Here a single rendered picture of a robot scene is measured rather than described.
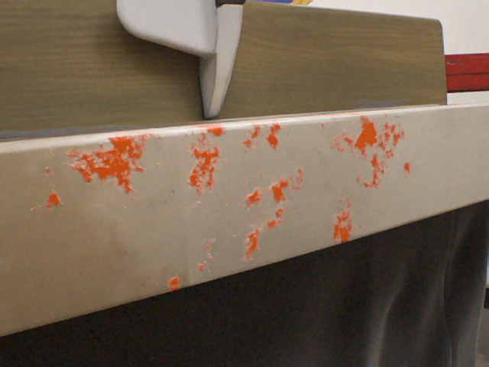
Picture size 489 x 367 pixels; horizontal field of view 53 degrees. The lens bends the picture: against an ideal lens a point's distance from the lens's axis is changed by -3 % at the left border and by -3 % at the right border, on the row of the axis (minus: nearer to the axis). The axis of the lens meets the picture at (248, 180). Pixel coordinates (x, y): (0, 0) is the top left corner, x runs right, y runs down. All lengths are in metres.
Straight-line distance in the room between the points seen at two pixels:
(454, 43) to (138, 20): 2.36
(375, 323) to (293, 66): 0.16
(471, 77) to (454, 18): 1.22
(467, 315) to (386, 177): 0.25
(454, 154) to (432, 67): 0.20
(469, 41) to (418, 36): 2.12
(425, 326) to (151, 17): 0.28
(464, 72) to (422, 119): 1.17
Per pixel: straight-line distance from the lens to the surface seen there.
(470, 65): 1.35
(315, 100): 0.30
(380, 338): 0.34
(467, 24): 2.52
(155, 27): 0.23
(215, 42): 0.24
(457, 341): 0.40
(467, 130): 0.20
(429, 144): 0.18
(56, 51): 0.23
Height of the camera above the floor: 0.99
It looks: 8 degrees down
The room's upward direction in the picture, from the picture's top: 4 degrees counter-clockwise
